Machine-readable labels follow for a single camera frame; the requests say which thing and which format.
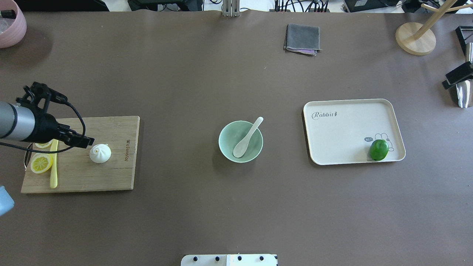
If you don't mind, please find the pink bowl with ice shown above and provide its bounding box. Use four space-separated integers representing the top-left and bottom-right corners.
0 0 27 49

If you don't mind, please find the grey folded cloth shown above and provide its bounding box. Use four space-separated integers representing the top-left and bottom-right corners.
283 23 321 56

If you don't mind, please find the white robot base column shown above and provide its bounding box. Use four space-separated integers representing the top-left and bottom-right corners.
181 253 279 266

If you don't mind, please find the aluminium frame post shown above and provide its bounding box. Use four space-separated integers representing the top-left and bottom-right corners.
222 0 240 17

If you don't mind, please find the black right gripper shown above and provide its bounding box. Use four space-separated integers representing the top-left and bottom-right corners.
442 62 473 90

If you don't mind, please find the white ceramic spoon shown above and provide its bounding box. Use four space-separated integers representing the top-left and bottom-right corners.
233 117 264 158

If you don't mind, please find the yellow plastic knife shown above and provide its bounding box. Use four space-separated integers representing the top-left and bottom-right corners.
50 139 58 189

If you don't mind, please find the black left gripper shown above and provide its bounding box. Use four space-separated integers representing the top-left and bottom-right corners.
16 82 95 149

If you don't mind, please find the metal cylinder black cap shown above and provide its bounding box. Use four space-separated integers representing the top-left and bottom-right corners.
0 10 17 20

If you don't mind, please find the metal scoop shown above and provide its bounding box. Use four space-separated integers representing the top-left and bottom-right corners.
456 42 473 108

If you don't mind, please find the cream rabbit tray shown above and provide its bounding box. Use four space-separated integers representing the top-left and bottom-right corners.
303 98 406 165

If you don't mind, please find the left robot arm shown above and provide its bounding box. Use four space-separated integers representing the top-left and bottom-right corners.
0 82 95 154

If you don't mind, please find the wooden cutting board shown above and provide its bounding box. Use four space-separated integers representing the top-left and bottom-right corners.
21 116 140 194

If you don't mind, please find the green lime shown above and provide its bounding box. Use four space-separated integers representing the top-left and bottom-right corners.
369 139 389 161

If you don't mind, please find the wooden cup stand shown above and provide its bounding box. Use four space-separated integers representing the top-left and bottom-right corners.
395 0 473 56

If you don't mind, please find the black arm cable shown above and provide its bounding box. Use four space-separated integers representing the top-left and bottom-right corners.
0 102 86 154

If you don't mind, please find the mint green bowl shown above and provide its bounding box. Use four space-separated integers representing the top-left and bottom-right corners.
218 120 264 163

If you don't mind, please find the white steamed bun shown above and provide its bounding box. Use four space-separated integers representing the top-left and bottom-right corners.
89 143 112 164

